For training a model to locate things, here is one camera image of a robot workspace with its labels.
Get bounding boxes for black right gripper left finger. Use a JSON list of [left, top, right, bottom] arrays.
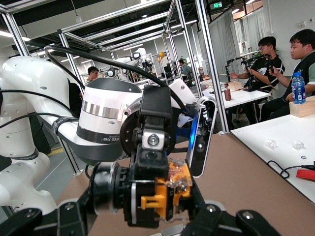
[[0, 186, 99, 236]]

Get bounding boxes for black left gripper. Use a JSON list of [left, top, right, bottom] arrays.
[[129, 85, 173, 178]]

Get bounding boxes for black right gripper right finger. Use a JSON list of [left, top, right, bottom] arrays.
[[182, 178, 282, 236]]

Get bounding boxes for orange push button switch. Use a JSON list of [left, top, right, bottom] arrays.
[[90, 159, 195, 229]]

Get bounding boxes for small light wooden box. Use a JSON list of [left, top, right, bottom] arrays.
[[228, 81, 243, 92]]

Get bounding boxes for white work table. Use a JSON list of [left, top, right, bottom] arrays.
[[230, 113, 315, 205]]

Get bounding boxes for clear plastic piece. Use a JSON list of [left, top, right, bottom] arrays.
[[292, 141, 307, 151], [264, 139, 279, 150]]

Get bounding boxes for distant person dark hair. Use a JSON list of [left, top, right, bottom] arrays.
[[177, 58, 192, 79]]

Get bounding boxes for brown drink bottle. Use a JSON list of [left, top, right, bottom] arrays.
[[223, 86, 233, 101]]

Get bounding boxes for distant seated person glasses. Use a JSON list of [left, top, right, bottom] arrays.
[[83, 65, 100, 86]]

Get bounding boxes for red flat tool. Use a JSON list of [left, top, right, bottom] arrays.
[[296, 168, 315, 180]]

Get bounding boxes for distant white robot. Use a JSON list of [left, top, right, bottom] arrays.
[[131, 48, 150, 70]]

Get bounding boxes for white table with people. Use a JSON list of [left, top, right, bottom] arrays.
[[200, 78, 271, 110]]

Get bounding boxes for grey curtain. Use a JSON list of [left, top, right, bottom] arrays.
[[209, 9, 266, 83]]

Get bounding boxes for person glasses black shirt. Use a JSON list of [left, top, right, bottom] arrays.
[[231, 36, 286, 125]]

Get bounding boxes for plain wood block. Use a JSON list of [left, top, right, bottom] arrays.
[[288, 95, 315, 118]]

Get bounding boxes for blue drink bottle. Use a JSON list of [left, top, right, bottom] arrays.
[[291, 72, 307, 105]]

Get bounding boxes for person in grey vest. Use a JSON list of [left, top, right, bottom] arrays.
[[260, 29, 315, 122]]

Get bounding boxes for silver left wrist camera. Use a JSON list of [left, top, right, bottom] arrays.
[[185, 95, 219, 178]]

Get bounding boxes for black velcro strap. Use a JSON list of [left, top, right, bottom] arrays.
[[52, 116, 80, 135]]

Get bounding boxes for black cable on white table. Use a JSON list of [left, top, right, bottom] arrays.
[[267, 160, 315, 179]]

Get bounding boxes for aluminium profile frame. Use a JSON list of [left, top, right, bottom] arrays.
[[0, 0, 231, 177]]

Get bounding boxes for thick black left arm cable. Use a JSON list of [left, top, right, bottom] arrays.
[[43, 45, 189, 115]]

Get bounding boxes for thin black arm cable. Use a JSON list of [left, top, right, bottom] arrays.
[[0, 89, 76, 130]]

